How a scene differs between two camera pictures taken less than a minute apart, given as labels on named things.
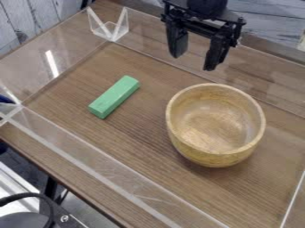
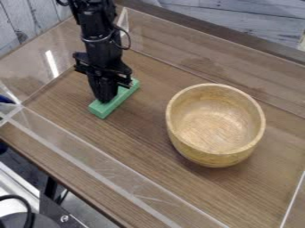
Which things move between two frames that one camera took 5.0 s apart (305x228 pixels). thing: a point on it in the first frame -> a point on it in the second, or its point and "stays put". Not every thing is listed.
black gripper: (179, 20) -> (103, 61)
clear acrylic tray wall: (199, 145) stays put
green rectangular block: (108, 101) stays put
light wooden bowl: (215, 123) stays put
